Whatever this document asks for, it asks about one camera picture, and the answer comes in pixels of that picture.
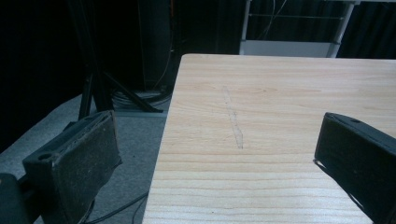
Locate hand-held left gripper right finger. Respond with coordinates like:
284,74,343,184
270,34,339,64
313,112,396,224

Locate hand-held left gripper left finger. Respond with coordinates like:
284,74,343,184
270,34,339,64
21,109,123,224

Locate black tripod stand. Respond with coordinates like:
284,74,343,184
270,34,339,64
66,0,164,120

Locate black curtain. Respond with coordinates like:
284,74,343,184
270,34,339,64
0,0,94,153

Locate white metal rack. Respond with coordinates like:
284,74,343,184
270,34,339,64
238,0,362,59

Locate black floor cable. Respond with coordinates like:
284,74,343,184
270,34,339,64
81,190,149,224

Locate coiled cable bundle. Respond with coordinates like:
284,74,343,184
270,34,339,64
112,88,173,110

